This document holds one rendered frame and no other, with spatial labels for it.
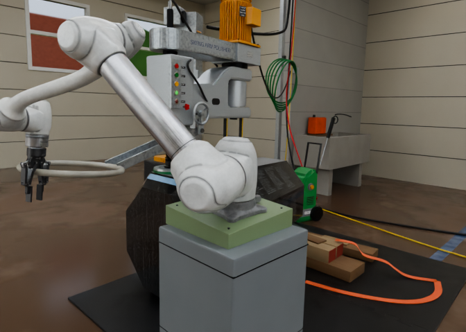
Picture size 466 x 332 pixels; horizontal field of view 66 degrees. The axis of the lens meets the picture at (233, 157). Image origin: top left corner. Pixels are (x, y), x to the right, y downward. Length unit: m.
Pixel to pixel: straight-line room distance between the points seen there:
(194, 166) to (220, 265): 0.32
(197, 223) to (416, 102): 6.07
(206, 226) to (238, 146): 0.29
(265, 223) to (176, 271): 0.36
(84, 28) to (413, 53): 6.36
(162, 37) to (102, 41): 1.04
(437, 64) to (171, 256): 6.16
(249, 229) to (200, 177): 0.30
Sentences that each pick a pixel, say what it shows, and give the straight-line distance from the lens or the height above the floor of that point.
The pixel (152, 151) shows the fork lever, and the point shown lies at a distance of 2.15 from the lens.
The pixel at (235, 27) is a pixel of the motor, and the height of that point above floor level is 1.82.
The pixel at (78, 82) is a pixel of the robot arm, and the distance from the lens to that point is 1.53.
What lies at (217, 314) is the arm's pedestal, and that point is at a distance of 1.24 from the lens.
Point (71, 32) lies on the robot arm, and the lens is 1.22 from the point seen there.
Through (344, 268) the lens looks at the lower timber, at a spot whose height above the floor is 0.10.
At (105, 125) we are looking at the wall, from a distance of 8.65.
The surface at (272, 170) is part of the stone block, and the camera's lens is 2.69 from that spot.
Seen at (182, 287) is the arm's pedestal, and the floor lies 0.61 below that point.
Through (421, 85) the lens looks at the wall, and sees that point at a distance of 7.01.
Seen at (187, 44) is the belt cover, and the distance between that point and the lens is 2.29.
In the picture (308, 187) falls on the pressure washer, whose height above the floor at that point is 0.40.
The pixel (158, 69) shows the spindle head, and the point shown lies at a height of 1.46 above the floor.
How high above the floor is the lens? 1.24
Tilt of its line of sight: 8 degrees down
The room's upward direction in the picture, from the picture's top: 1 degrees clockwise
